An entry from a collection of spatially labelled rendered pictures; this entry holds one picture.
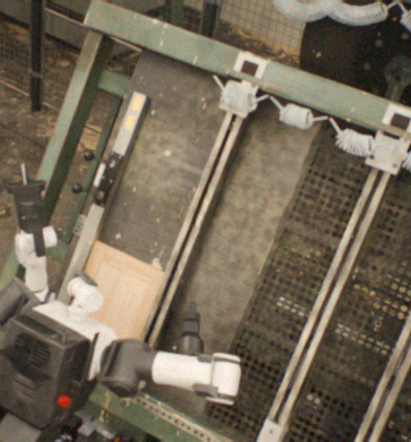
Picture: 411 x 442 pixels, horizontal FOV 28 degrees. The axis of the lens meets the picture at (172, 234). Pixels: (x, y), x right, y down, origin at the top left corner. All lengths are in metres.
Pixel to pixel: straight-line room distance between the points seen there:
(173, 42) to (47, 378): 1.19
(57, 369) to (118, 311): 0.67
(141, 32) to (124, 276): 0.85
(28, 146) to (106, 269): 3.04
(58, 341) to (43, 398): 0.18
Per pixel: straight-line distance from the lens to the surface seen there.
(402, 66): 3.11
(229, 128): 2.77
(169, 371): 2.34
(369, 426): 2.72
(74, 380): 2.44
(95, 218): 2.97
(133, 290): 2.93
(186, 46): 2.83
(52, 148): 3.06
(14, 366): 2.44
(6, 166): 5.70
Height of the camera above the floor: 3.05
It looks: 36 degrees down
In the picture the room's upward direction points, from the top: 8 degrees clockwise
